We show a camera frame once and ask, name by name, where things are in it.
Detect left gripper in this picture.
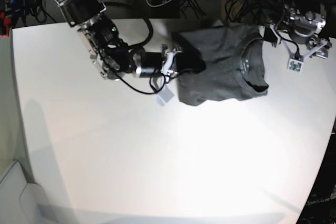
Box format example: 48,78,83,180
289,11,326,45

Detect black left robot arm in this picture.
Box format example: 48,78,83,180
274,0,327,45

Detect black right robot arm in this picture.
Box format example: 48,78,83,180
54,0,169,80

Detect grey t-shirt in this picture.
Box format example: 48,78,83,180
171,24,269,106

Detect red clamp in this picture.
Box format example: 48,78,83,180
1,11,12,37

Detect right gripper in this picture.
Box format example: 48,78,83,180
132,50,164,78

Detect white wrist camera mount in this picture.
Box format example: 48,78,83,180
149,44,182,106

